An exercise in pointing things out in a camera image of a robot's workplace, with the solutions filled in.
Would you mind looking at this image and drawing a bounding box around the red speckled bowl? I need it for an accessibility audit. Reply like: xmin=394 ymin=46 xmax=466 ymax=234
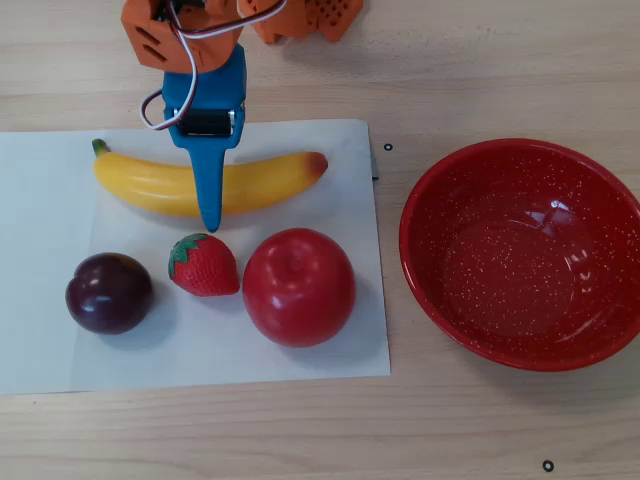
xmin=398 ymin=138 xmax=640 ymax=373

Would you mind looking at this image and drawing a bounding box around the yellow plastic banana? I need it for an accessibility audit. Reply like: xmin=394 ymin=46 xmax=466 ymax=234
xmin=91 ymin=138 xmax=330 ymax=219

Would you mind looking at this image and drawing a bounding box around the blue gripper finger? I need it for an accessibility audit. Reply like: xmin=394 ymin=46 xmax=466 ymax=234
xmin=163 ymin=103 xmax=247 ymax=234

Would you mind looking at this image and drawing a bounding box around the red plastic strawberry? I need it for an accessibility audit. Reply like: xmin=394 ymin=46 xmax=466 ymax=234
xmin=167 ymin=232 xmax=242 ymax=298

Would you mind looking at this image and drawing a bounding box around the dark purple plastic plum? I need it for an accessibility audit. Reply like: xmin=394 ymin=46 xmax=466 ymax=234
xmin=64 ymin=252 xmax=156 ymax=336

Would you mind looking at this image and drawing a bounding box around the white paper sheet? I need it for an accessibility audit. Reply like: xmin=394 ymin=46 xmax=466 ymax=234
xmin=0 ymin=118 xmax=393 ymax=397

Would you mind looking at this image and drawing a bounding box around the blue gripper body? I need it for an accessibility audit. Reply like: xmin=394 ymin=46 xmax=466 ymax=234
xmin=161 ymin=43 xmax=248 ymax=138

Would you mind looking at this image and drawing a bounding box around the red plastic apple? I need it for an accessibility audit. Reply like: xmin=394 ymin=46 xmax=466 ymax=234
xmin=242 ymin=227 xmax=358 ymax=349

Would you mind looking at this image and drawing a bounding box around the white red black servo cable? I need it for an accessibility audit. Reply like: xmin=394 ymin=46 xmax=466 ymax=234
xmin=139 ymin=0 xmax=290 ymax=133

